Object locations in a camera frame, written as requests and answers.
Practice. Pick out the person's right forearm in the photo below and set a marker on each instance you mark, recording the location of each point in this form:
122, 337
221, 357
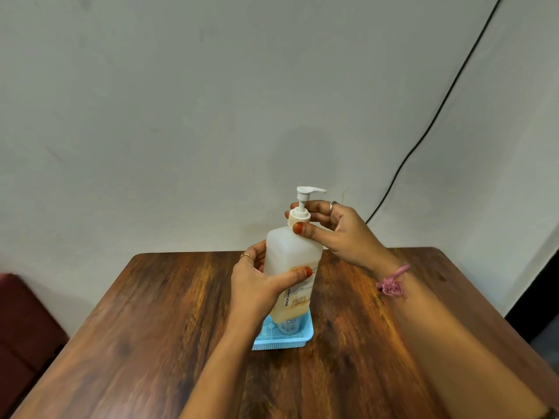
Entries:
450, 349

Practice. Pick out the person's right thumb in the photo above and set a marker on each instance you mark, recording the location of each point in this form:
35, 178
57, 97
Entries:
315, 235

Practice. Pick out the light blue mesh tray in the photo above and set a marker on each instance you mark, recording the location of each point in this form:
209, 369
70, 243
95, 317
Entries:
301, 338

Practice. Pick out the maroon upholstered seat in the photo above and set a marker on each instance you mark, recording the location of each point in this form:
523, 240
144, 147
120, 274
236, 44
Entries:
26, 335

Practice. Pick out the person's left thumb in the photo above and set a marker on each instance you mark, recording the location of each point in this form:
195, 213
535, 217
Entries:
293, 277

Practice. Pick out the translucent pump dispenser bottle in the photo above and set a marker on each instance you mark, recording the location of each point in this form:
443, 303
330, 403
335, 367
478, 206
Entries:
290, 257

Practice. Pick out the person's left hand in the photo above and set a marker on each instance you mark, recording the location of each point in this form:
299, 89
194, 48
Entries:
251, 292

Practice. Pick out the person's right middle finger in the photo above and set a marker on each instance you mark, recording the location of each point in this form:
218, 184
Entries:
322, 205

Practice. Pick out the person's left forearm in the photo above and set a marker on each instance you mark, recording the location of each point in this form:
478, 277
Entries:
218, 370

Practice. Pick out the dark furniture edge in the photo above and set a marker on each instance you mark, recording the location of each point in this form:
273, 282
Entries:
535, 301

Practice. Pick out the person's right hand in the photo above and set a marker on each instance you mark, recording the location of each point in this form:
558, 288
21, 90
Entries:
349, 239

